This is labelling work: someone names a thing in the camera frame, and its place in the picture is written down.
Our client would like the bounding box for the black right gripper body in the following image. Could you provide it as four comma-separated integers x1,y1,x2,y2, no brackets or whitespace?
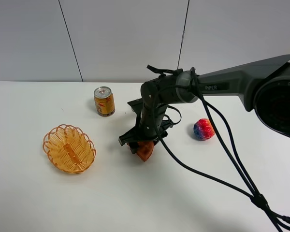
118,99,172,146

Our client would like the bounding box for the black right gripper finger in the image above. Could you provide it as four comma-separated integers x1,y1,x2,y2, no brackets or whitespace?
127,142,139,154

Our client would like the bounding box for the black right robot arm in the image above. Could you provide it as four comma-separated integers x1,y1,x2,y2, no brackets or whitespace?
118,54,290,153

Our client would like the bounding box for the orange woven plastic basket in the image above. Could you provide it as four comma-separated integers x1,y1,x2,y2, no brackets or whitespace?
42,124,96,174

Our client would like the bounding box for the gold energy drink can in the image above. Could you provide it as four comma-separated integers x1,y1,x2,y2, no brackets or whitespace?
93,86,116,117

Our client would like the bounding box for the rainbow coloured ball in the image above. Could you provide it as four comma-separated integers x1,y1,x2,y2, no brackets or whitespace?
193,118,215,141

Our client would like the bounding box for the black cable bundle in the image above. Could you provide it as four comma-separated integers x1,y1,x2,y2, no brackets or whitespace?
146,64,290,232

